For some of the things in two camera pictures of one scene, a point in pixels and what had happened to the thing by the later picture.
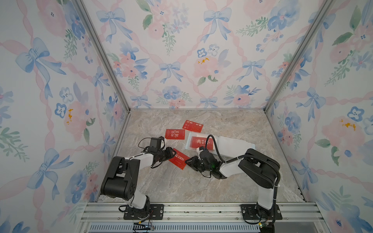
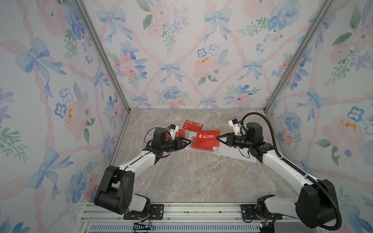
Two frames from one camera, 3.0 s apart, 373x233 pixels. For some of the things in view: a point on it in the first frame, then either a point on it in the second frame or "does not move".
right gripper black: x=193 y=162 -> x=230 y=137
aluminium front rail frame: x=200 y=217 does not move
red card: x=197 y=142 does not move
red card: x=191 y=125 does not move
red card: x=175 y=134 does not move
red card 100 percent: x=179 y=159 -> x=208 y=138
